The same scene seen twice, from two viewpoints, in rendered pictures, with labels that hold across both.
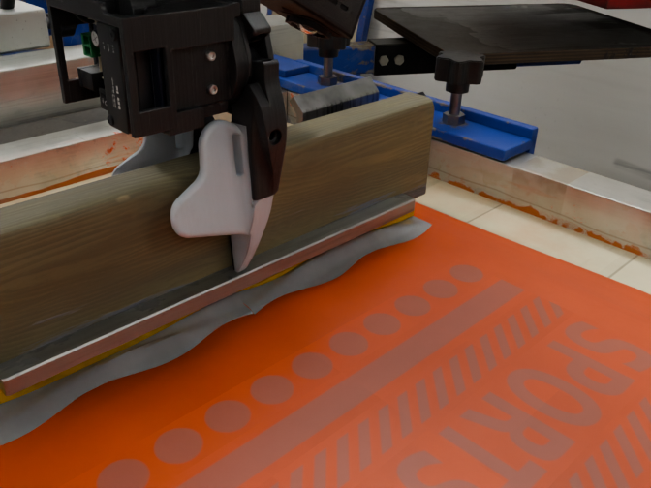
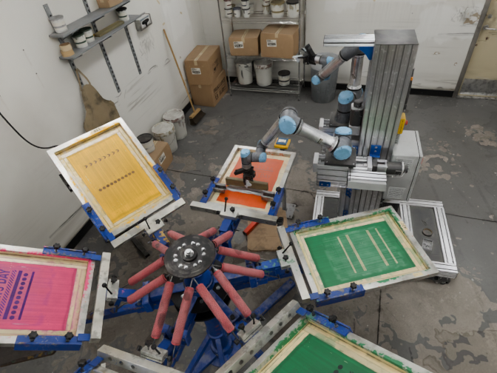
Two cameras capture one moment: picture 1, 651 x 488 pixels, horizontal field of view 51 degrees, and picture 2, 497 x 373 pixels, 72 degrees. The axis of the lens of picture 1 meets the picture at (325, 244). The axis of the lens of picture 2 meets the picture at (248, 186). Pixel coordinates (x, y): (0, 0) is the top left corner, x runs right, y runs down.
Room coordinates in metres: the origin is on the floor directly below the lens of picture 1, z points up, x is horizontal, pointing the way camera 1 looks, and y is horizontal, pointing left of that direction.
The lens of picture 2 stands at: (1.10, 1.97, 2.89)
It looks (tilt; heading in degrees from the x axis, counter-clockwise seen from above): 43 degrees down; 249
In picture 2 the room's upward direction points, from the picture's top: 7 degrees counter-clockwise
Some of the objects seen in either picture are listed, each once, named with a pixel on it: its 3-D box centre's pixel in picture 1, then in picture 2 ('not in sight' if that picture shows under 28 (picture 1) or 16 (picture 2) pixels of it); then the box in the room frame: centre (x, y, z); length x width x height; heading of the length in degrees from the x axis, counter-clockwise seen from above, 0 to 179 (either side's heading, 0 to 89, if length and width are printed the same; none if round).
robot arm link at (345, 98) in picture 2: not in sight; (345, 101); (-0.61, 0.02, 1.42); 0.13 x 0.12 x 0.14; 24
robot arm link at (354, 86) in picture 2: not in sight; (356, 69); (-0.73, -0.04, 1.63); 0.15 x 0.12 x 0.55; 24
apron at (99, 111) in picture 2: not in sight; (98, 113); (1.27, -1.79, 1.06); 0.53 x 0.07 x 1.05; 45
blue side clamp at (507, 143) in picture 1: (384, 127); (210, 192); (0.64, -0.05, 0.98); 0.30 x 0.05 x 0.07; 45
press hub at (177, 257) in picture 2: not in sight; (208, 308); (1.02, 0.72, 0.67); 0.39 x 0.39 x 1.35
